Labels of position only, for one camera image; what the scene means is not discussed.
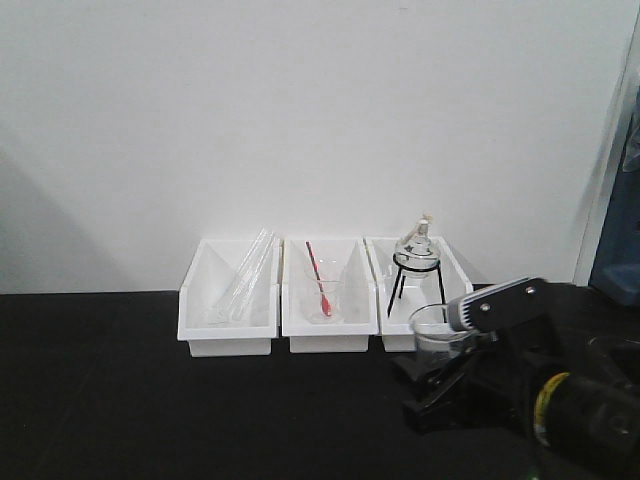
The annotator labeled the middle white plastic bin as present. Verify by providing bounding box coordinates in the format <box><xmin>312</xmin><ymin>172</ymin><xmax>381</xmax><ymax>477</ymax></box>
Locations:
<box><xmin>281</xmin><ymin>238</ymin><xmax>379</xmax><ymax>353</ymax></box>

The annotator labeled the glass alcohol lamp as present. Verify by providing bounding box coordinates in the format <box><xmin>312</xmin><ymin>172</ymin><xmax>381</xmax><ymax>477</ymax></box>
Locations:
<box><xmin>393</xmin><ymin>215</ymin><xmax>440</xmax><ymax>279</ymax></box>

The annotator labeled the right white plastic bin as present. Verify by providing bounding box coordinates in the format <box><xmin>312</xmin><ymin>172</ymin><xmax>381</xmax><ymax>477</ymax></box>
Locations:
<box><xmin>364</xmin><ymin>236</ymin><xmax>473</xmax><ymax>352</ymax></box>

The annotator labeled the blue cabinet at right edge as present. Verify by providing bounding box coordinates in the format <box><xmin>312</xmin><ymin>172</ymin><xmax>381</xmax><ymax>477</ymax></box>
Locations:
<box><xmin>589</xmin><ymin>108</ymin><xmax>639</xmax><ymax>307</ymax></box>

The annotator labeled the red glass thermometer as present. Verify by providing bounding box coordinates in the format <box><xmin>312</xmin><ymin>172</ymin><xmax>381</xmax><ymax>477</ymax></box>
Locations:
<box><xmin>305</xmin><ymin>241</ymin><xmax>332</xmax><ymax>318</ymax></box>

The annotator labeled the glass beaker in bin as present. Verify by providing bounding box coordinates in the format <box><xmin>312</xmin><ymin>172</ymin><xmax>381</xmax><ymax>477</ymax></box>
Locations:
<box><xmin>301</xmin><ymin>258</ymin><xmax>344</xmax><ymax>324</ymax></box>

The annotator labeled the left white plastic bin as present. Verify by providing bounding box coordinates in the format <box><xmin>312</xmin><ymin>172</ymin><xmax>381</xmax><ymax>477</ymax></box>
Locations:
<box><xmin>177</xmin><ymin>238</ymin><xmax>281</xmax><ymax>357</ymax></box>

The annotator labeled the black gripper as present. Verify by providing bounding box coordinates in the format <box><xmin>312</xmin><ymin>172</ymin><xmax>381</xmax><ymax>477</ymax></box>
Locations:
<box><xmin>391</xmin><ymin>324</ymin><xmax>615</xmax><ymax>435</ymax></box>

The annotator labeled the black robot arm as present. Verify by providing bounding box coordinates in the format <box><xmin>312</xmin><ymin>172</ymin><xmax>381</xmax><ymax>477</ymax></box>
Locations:
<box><xmin>392</xmin><ymin>329</ymin><xmax>639</xmax><ymax>479</ymax></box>

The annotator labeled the glass test tubes bundle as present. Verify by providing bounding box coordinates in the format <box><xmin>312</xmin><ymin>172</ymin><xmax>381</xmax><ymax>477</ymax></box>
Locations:
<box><xmin>205</xmin><ymin>229</ymin><xmax>275</xmax><ymax>326</ymax></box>

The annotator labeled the white plastic bin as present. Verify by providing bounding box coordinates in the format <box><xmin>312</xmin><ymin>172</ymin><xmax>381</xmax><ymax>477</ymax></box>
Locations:
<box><xmin>281</xmin><ymin>238</ymin><xmax>379</xmax><ymax>353</ymax></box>
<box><xmin>177</xmin><ymin>238</ymin><xmax>281</xmax><ymax>357</ymax></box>
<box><xmin>364</xmin><ymin>236</ymin><xmax>473</xmax><ymax>352</ymax></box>

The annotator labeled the black wire tripod stand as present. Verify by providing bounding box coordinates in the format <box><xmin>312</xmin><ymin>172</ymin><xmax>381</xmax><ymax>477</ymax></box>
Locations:
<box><xmin>386</xmin><ymin>253</ymin><xmax>446</xmax><ymax>317</ymax></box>

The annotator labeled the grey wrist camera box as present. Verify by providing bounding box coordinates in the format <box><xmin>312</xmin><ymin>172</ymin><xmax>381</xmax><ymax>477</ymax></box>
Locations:
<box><xmin>445</xmin><ymin>277</ymin><xmax>551</xmax><ymax>332</ymax></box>

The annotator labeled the clear glass beaker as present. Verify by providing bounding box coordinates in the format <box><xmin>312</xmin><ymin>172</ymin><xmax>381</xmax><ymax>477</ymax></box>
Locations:
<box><xmin>408</xmin><ymin>304</ymin><xmax>479</xmax><ymax>371</ymax></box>

